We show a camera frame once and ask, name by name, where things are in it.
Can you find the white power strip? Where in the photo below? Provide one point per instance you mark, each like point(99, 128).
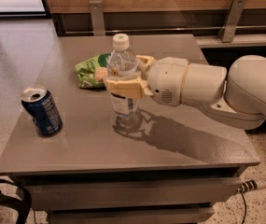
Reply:
point(252, 185)

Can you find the green snack chip bag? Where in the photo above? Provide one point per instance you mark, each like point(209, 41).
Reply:
point(91, 73)

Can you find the metal bracket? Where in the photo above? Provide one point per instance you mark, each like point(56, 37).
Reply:
point(97, 17)
point(227, 32)

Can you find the horizontal metal rail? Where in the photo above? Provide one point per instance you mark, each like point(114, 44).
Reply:
point(197, 31)

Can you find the blue pepsi can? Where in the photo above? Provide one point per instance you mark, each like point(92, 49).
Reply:
point(40, 105)

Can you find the lower grey drawer front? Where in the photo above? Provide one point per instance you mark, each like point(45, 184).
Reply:
point(158, 216)

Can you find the right metal bracket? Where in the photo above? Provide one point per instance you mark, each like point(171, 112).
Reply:
point(227, 32)

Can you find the upper grey drawer front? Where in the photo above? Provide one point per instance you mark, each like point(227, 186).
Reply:
point(132, 194)

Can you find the clear plastic water bottle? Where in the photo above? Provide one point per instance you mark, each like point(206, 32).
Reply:
point(123, 62)

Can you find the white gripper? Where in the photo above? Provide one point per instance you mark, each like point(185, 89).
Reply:
point(167, 78)

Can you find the grey drawer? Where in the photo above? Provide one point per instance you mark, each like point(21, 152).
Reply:
point(158, 216)
point(132, 194)

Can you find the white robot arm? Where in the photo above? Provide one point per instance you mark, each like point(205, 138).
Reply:
point(235, 96)

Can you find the left metal bracket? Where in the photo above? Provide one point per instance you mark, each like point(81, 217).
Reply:
point(97, 17)

